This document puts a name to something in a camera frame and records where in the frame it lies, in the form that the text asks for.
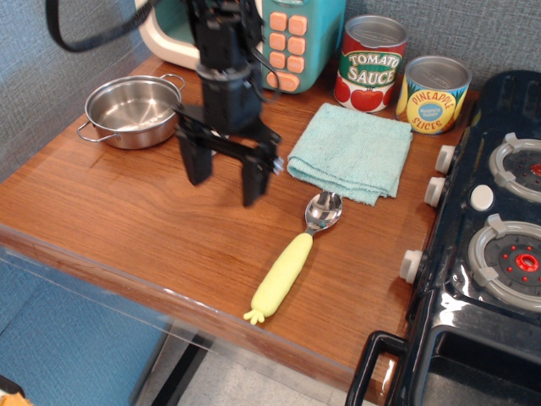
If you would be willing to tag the black toy stove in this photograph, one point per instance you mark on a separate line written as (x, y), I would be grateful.
(473, 333)

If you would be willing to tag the pineapple slices can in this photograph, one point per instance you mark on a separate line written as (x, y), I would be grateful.
(432, 94)

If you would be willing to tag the tomato sauce can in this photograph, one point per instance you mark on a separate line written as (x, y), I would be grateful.
(373, 48)

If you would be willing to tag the small steel pot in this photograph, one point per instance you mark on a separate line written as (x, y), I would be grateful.
(133, 112)

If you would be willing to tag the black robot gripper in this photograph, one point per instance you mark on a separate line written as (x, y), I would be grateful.
(229, 122)

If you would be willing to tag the teal toy microwave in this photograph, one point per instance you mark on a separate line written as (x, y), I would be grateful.
(299, 39)

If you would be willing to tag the spoon with yellow handle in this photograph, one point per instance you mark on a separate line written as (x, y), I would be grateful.
(322, 212)

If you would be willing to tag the orange object at corner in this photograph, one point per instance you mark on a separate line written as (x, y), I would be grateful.
(12, 394)

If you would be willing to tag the light blue folded cloth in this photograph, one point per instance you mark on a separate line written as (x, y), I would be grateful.
(357, 155)

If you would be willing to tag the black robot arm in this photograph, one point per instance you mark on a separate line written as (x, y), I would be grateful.
(227, 35)

